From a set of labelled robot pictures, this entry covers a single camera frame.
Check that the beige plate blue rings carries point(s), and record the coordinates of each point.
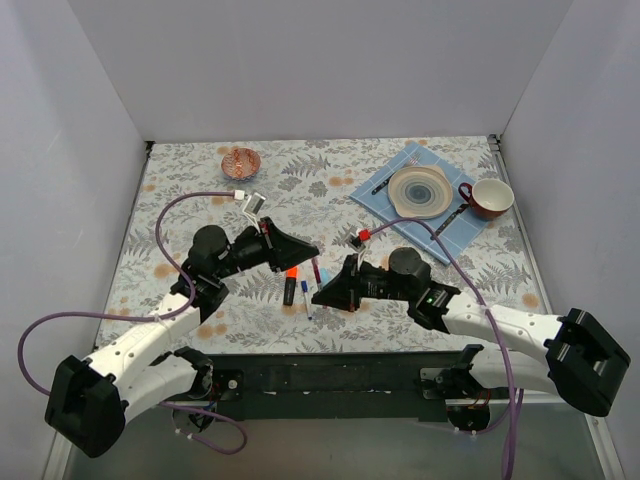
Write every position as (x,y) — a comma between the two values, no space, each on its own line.
(419,192)

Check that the fork black handle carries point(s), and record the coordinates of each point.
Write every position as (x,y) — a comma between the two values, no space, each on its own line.
(411,161)

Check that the red patterned small bowl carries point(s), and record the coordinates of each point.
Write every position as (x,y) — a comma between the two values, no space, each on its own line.
(241,164)

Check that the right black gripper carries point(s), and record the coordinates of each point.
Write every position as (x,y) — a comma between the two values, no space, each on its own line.
(354,283)

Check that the black orange highlighter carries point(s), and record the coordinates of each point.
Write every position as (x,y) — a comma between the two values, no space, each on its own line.
(289,291)

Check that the pink pen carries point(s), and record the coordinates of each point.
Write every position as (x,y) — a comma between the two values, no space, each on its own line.
(317,274)

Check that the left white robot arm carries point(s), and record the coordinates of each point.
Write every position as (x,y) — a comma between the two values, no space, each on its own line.
(92,399)

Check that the red white mug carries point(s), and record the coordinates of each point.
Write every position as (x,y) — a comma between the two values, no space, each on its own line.
(488,199)

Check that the blue checked cloth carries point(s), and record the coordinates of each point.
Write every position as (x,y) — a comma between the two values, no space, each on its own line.
(428,191)

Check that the knife black handle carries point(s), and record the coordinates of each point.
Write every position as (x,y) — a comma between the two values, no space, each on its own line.
(460,210)

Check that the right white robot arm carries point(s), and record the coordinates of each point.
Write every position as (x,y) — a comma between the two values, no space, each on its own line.
(572,356)

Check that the white blue marker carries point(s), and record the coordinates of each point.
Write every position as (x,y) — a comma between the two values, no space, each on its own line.
(308,305)

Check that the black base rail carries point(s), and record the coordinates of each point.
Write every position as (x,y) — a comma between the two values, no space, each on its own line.
(414,385)

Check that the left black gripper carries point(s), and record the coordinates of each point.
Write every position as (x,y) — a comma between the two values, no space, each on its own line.
(269,244)

